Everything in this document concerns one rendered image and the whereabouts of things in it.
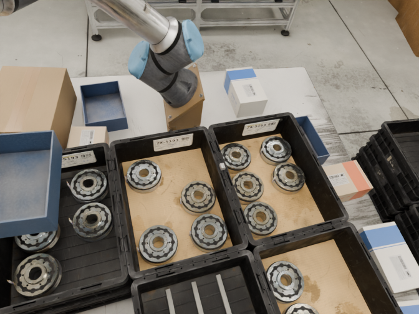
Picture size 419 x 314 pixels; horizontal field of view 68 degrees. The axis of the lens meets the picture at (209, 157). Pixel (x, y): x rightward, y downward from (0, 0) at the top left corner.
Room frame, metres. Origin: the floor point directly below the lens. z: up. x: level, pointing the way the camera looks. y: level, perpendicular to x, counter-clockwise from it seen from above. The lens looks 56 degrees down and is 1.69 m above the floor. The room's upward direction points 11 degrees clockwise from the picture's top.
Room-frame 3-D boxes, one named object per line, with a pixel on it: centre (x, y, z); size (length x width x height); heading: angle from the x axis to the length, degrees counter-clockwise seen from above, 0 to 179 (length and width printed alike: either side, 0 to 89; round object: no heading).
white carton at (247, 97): (0.99, -0.09, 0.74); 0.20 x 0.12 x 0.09; 25
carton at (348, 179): (0.63, -0.49, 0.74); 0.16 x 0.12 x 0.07; 115
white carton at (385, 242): (0.37, -0.62, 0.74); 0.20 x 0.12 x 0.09; 21
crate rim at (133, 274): (0.38, 0.08, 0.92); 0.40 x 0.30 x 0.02; 26
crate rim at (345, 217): (0.51, -0.19, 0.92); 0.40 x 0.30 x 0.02; 26
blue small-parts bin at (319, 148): (0.78, -0.34, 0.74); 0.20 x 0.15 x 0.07; 26
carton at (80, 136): (0.56, 0.43, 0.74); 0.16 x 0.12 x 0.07; 14
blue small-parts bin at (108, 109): (0.77, 0.45, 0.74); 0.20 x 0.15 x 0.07; 27
